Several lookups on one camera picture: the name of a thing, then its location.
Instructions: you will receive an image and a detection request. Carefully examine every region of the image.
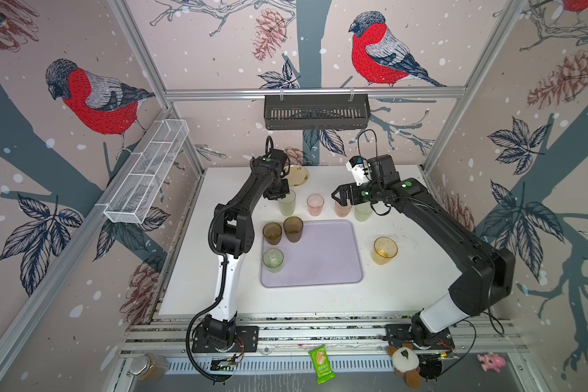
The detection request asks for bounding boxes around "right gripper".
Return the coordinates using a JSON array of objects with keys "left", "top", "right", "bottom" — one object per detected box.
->
[{"left": 332, "top": 180, "right": 386, "bottom": 204}]

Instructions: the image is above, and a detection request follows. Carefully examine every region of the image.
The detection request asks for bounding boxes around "tall pale green cup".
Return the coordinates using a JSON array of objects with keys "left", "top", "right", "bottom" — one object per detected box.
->
[{"left": 278, "top": 190, "right": 297, "bottom": 217}]

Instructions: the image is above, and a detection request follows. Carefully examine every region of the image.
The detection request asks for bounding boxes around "dark olive cup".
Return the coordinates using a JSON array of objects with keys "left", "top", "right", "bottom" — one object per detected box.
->
[{"left": 283, "top": 217, "right": 304, "bottom": 243}]

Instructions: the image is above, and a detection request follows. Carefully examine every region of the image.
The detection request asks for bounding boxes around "small brown textured cup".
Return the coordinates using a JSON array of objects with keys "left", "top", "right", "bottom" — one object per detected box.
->
[{"left": 262, "top": 222, "right": 283, "bottom": 246}]

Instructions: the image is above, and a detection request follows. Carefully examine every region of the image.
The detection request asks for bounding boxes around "small green ribbed cup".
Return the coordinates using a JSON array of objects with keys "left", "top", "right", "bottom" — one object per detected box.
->
[{"left": 262, "top": 248, "right": 284, "bottom": 274}]

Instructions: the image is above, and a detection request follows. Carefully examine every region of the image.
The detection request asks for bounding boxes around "yellow amber cup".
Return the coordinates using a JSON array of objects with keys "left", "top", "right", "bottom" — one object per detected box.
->
[{"left": 372, "top": 237, "right": 398, "bottom": 266}]

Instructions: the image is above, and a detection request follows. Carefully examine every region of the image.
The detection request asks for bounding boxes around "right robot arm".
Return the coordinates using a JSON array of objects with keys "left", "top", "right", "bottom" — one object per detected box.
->
[{"left": 332, "top": 155, "right": 515, "bottom": 348}]

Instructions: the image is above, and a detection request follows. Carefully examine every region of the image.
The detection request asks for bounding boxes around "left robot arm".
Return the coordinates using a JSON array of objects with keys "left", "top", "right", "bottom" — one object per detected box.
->
[{"left": 202, "top": 148, "right": 289, "bottom": 349}]

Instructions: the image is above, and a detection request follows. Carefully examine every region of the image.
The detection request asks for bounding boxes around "lilac plastic tray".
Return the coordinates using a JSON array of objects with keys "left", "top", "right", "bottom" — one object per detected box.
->
[{"left": 261, "top": 220, "right": 364, "bottom": 288}]

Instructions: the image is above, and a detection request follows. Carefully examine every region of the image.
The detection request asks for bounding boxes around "salmon textured cup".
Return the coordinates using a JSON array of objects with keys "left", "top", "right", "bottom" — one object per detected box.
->
[{"left": 335, "top": 200, "right": 352, "bottom": 218}]

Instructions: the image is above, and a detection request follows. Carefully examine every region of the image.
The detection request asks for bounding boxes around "cream patterned saucer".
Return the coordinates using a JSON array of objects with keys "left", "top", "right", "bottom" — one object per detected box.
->
[{"left": 286, "top": 165, "right": 310, "bottom": 187}]

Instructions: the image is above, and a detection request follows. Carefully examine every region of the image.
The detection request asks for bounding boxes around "pale green textured cup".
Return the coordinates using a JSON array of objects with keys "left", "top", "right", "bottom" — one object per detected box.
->
[{"left": 354, "top": 203, "right": 373, "bottom": 222}]

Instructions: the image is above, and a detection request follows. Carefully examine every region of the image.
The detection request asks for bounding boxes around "pink clear cup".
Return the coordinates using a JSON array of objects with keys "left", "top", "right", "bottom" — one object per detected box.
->
[{"left": 306, "top": 194, "right": 324, "bottom": 217}]

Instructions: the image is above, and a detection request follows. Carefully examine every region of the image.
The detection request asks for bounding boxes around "green snack packet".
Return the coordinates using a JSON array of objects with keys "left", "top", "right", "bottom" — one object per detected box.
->
[{"left": 310, "top": 346, "right": 336, "bottom": 385}]

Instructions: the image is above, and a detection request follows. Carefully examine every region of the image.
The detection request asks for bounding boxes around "plush toy dog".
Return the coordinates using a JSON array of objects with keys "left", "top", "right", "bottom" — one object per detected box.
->
[{"left": 387, "top": 342, "right": 422, "bottom": 390}]

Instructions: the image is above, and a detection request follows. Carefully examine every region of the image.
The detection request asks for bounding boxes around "glass jar with lid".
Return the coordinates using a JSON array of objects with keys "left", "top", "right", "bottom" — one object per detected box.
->
[{"left": 128, "top": 353, "right": 169, "bottom": 382}]

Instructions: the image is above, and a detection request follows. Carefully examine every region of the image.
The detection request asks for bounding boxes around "pink plush toy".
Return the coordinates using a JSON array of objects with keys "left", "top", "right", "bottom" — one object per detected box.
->
[{"left": 477, "top": 353, "right": 506, "bottom": 373}]

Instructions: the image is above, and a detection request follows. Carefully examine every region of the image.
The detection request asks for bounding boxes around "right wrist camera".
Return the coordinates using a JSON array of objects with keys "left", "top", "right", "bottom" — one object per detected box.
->
[{"left": 346, "top": 155, "right": 370, "bottom": 186}]

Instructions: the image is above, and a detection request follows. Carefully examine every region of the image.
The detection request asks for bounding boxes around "black hanging wire basket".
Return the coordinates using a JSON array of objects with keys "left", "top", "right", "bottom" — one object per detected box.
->
[{"left": 264, "top": 94, "right": 371, "bottom": 131}]

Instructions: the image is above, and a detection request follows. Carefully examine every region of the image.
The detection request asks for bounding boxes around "white wire mesh shelf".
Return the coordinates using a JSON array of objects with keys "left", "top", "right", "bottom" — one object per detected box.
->
[{"left": 104, "top": 119, "right": 189, "bottom": 225}]

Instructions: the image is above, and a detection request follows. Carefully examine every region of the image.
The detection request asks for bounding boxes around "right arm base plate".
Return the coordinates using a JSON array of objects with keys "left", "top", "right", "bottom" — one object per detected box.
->
[{"left": 382, "top": 323, "right": 455, "bottom": 351}]

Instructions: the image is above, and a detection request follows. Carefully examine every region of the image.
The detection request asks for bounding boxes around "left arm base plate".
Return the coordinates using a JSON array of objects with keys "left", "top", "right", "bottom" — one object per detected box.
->
[{"left": 191, "top": 326, "right": 259, "bottom": 354}]

